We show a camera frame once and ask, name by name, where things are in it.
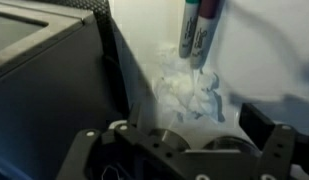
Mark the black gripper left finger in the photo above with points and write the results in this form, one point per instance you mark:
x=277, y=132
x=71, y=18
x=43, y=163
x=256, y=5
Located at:
x=120, y=153

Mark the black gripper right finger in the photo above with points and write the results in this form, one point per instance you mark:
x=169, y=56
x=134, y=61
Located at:
x=281, y=145

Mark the green marker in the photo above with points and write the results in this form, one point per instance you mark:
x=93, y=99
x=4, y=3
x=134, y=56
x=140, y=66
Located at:
x=189, y=20

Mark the silver toaster oven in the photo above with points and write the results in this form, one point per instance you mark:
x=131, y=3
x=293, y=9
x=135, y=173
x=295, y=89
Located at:
x=59, y=74

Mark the red marker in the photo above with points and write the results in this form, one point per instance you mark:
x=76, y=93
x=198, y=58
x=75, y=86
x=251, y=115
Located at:
x=208, y=17

